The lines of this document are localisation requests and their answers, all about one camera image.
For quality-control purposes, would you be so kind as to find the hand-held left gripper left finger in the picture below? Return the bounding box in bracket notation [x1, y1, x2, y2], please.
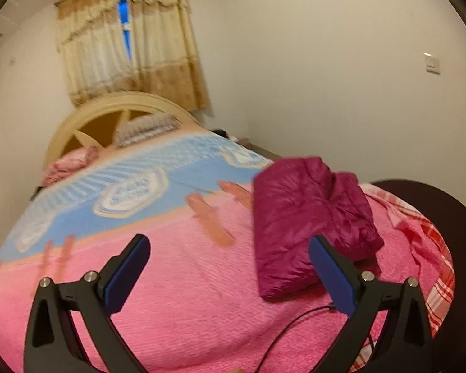
[23, 234, 151, 373]

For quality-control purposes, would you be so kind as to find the white wall switch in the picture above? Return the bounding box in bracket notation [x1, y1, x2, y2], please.
[423, 52, 442, 75]

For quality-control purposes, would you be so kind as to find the small black object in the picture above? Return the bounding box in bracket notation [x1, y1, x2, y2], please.
[213, 127, 249, 143]

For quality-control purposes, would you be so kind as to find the magenta quilted puffer jacket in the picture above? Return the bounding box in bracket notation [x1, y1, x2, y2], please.
[252, 156, 385, 303]

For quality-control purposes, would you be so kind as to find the cream arched headboard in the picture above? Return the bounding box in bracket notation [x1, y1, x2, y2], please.
[43, 91, 201, 172]

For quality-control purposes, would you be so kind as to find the black cable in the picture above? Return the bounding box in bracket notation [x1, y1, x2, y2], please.
[255, 304, 339, 373]

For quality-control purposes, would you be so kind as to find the pink and blue printed blanket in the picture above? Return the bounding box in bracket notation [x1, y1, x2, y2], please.
[0, 130, 424, 373]

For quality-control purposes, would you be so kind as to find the window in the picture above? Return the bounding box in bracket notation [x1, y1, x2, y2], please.
[117, 0, 135, 63]

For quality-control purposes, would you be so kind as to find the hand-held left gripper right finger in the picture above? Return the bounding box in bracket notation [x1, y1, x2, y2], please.
[308, 235, 436, 373]

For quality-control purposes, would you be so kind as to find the dark brown round furniture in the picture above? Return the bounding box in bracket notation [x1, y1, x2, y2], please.
[367, 179, 466, 373]

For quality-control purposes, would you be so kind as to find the striped pillow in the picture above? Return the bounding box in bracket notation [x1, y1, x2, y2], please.
[114, 113, 180, 148]

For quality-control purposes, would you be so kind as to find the beige patterned curtain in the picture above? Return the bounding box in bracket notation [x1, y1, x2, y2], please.
[54, 0, 139, 106]
[125, 0, 211, 112]

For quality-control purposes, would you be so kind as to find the red plaid bed sheet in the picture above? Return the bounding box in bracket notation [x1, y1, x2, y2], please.
[349, 182, 456, 373]

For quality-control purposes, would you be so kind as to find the pink floral folded quilt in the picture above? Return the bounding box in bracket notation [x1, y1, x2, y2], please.
[41, 145, 100, 187]

